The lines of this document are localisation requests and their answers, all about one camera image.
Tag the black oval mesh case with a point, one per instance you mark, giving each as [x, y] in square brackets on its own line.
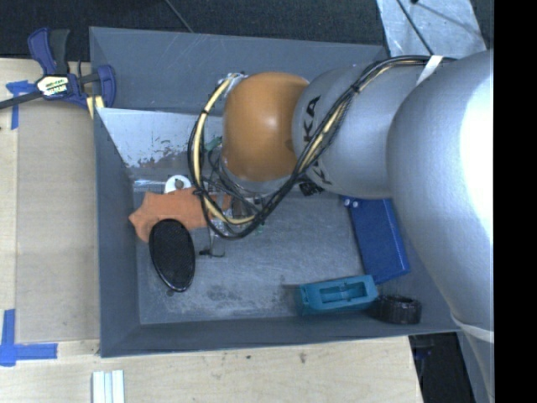
[172, 255]

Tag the teal plastic block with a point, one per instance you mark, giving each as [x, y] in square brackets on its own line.
[335, 294]

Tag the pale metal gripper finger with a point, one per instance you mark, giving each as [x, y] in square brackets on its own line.
[216, 246]

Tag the grey metal bin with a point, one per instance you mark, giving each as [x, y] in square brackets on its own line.
[260, 267]

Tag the pale wood board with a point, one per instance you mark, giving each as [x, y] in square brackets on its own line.
[54, 225]

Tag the blue flat box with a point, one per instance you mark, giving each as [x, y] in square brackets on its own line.
[379, 242]

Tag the orange cloth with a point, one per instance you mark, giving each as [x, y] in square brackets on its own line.
[176, 208]

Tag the black cylinder on white bracket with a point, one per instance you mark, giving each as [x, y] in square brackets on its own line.
[311, 188]

